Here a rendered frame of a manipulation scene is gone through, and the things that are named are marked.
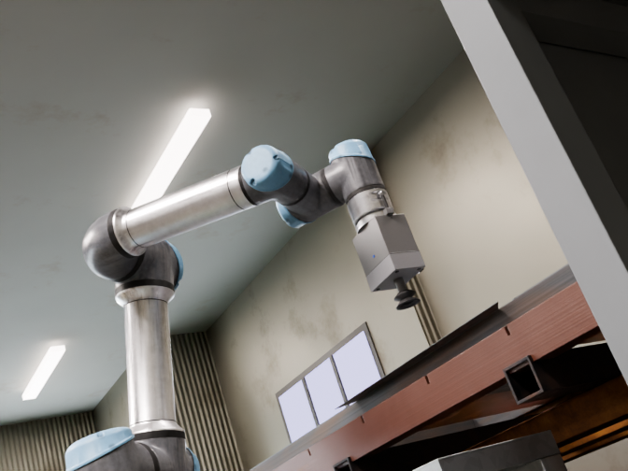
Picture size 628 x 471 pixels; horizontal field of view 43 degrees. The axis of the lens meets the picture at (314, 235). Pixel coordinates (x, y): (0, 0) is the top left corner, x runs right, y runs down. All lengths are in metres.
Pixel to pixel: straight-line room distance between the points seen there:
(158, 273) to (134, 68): 2.74
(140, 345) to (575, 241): 1.08
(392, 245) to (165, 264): 0.50
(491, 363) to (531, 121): 0.55
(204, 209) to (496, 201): 3.52
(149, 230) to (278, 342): 5.42
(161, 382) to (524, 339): 0.73
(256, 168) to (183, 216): 0.17
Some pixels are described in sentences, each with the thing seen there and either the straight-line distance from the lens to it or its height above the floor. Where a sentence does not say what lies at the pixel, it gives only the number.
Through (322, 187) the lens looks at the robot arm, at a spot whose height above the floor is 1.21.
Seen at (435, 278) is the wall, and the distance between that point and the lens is 5.19.
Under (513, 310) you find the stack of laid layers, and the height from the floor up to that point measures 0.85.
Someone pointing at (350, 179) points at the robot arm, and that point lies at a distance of 1.40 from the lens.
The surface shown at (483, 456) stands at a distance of 0.99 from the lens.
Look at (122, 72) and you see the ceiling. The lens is 4.26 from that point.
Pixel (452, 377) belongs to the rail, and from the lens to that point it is 1.19.
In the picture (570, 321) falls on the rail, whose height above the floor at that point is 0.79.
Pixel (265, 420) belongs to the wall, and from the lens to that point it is 7.20.
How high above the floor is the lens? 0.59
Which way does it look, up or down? 23 degrees up
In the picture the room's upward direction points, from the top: 19 degrees counter-clockwise
